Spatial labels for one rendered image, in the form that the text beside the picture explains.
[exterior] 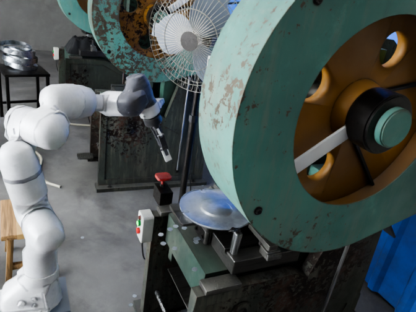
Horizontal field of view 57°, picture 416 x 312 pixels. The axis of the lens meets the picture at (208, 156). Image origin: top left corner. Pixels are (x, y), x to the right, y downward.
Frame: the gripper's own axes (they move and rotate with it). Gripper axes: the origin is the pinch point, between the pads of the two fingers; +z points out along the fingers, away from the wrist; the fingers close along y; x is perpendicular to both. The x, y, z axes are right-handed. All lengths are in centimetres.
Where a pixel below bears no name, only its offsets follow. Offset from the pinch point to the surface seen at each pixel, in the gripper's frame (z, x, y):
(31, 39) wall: 51, -64, -626
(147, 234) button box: 25.1, -22.4, 13.2
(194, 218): 7.0, -4.2, 38.1
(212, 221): 9.5, 1.1, 41.3
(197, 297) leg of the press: 19, -16, 60
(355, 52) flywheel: -48, 42, 72
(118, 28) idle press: -34, 15, -99
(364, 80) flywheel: -40, 44, 73
